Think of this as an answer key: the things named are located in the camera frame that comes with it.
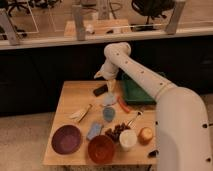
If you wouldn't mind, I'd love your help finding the green plastic tray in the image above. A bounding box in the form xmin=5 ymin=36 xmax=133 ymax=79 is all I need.
xmin=121 ymin=73 xmax=155 ymax=105

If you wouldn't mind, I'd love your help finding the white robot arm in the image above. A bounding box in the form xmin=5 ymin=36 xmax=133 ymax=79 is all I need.
xmin=97 ymin=42 xmax=213 ymax=171

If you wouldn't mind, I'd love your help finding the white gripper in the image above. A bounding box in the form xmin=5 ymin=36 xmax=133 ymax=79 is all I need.
xmin=94 ymin=59 xmax=118 ymax=93

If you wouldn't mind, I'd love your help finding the metal spoon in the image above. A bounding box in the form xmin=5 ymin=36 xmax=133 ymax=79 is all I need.
xmin=127 ymin=111 xmax=143 ymax=127

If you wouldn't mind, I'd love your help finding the wooden bench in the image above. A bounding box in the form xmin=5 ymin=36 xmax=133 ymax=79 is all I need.
xmin=64 ymin=19 xmax=131 ymax=37

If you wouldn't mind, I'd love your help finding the orange-red bowl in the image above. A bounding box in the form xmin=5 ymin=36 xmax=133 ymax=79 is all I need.
xmin=88 ymin=135 xmax=115 ymax=164

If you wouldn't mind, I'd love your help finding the purple bowl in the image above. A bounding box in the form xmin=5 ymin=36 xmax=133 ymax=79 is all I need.
xmin=51 ymin=125 xmax=82 ymax=155

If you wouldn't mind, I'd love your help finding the black handled peeler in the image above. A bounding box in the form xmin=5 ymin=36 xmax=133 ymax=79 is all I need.
xmin=148 ymin=150 xmax=159 ymax=158

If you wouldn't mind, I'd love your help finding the bunch of dark grapes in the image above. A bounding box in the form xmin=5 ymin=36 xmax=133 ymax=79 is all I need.
xmin=105 ymin=123 xmax=129 ymax=142

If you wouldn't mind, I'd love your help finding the orange carrot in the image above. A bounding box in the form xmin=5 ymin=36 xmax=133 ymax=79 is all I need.
xmin=117 ymin=96 xmax=131 ymax=113

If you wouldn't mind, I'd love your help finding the white paper cup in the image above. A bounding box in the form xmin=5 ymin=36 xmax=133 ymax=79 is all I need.
xmin=119 ymin=129 xmax=137 ymax=151

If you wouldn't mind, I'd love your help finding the yellow-orange apple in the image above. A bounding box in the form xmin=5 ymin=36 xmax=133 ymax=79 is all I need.
xmin=138 ymin=127 xmax=154 ymax=145

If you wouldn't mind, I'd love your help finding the blue round cup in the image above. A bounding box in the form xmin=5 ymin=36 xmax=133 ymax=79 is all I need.
xmin=103 ymin=107 xmax=115 ymax=122

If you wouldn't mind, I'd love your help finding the black office chair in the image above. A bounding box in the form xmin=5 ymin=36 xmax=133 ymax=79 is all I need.
xmin=131 ymin=0 xmax=175 ymax=24

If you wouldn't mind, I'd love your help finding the wooden handled brush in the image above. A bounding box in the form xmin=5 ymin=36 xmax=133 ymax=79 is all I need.
xmin=77 ymin=104 xmax=92 ymax=123

